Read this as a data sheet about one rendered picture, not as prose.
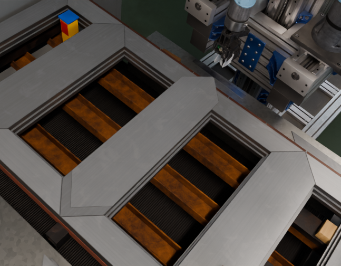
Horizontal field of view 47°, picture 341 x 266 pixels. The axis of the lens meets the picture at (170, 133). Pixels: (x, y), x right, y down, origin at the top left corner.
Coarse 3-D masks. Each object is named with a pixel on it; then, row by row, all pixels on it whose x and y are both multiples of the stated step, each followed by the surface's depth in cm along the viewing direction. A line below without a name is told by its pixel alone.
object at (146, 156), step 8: (128, 128) 136; (112, 136) 134; (120, 136) 134; (128, 136) 135; (136, 136) 135; (120, 144) 132; (128, 144) 133; (136, 144) 133; (144, 144) 134; (128, 152) 131; (136, 152) 131; (144, 152) 132; (152, 152) 132; (136, 160) 130; (144, 160) 130; (152, 160) 130; (144, 168) 128
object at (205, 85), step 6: (186, 78) 152; (192, 78) 153; (198, 78) 153; (204, 78) 154; (198, 84) 151; (204, 84) 152; (210, 84) 152; (204, 90) 150; (210, 90) 151; (216, 90) 151; (210, 96) 149; (216, 96) 149
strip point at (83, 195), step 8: (72, 176) 124; (80, 176) 124; (72, 184) 122; (80, 184) 123; (88, 184) 123; (72, 192) 121; (80, 192) 121; (88, 192) 121; (96, 192) 122; (72, 200) 119; (80, 200) 120; (88, 200) 120; (96, 200) 120; (104, 200) 121
